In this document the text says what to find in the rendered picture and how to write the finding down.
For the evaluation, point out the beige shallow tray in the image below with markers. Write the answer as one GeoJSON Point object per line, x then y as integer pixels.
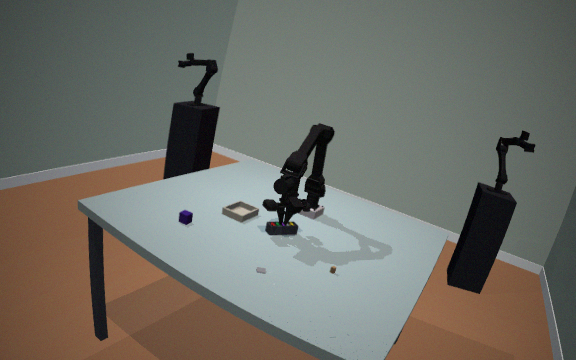
{"type": "Point", "coordinates": [240, 211]}

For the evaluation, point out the small purple cube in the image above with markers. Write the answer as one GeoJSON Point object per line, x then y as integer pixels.
{"type": "Point", "coordinates": [185, 217]}

